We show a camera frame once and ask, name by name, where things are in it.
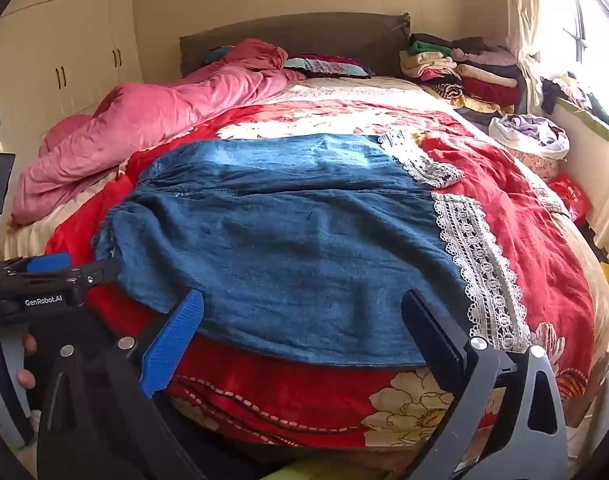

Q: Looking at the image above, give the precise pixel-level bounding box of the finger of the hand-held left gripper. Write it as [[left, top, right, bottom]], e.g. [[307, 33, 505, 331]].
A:
[[0, 253, 74, 285], [67, 258, 121, 293]]

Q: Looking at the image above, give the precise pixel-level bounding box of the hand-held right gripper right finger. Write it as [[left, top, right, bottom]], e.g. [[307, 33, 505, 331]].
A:
[[402, 288, 570, 480]]

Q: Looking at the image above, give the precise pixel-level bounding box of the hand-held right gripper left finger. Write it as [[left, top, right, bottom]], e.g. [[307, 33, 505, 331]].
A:
[[37, 288, 208, 480]]

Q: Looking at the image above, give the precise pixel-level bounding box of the blue denim pants lace trim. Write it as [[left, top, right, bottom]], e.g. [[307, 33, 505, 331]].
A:
[[93, 133, 531, 368]]

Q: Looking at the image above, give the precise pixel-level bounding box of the person's left hand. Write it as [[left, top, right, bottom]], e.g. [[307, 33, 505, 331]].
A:
[[15, 332, 38, 391]]

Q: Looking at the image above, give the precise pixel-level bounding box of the red floral blanket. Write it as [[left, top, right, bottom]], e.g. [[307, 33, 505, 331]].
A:
[[0, 76, 609, 461]]

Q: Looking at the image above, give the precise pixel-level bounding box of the pink duvet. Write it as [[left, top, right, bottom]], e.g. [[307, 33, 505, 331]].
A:
[[12, 38, 308, 226]]

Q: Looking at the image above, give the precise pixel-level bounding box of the white wardrobe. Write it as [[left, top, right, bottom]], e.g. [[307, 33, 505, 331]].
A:
[[0, 0, 144, 171]]

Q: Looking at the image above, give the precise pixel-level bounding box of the red box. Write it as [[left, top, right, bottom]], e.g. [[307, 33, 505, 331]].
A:
[[549, 173, 594, 223]]

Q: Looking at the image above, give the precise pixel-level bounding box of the lavender crumpled cloth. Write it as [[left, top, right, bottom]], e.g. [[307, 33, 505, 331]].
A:
[[489, 113, 570, 161]]

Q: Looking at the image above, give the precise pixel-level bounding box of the stack of folded clothes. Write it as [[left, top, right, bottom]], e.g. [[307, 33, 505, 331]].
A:
[[399, 32, 528, 116]]

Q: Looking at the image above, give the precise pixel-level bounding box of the heap of clothes on ledge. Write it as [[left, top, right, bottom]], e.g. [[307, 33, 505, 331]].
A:
[[541, 74, 609, 128]]

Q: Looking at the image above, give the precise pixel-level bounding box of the dark red patterned pillow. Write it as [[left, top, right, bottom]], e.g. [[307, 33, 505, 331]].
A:
[[283, 54, 375, 79]]

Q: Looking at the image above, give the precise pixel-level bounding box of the dark grey headboard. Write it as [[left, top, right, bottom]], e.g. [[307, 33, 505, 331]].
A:
[[178, 12, 411, 79]]

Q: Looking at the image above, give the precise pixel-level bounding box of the cream curtain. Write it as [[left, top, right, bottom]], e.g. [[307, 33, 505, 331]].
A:
[[505, 0, 544, 111]]

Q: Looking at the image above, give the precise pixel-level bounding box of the window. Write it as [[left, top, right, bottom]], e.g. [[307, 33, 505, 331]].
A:
[[535, 0, 609, 96]]

